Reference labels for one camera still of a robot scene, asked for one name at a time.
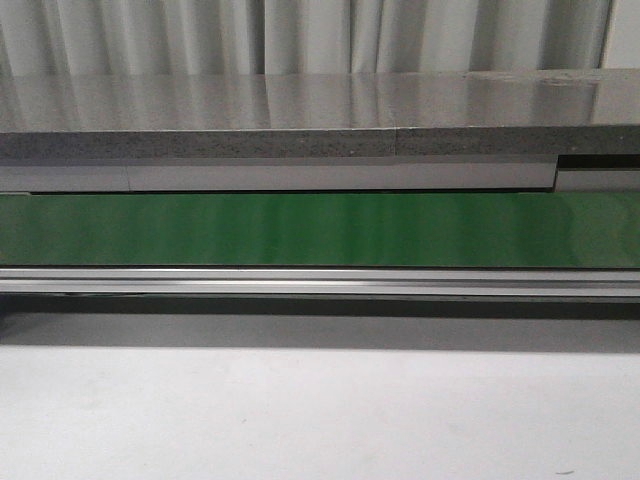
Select rear grey conveyor rail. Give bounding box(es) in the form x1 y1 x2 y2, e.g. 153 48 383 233
1 154 639 193

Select front aluminium conveyor rail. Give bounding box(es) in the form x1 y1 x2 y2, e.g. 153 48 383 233
1 267 639 300

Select green conveyor belt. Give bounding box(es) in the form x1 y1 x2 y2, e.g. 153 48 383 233
1 192 639 269

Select white pleated curtain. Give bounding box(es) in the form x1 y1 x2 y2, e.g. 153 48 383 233
1 1 612 77

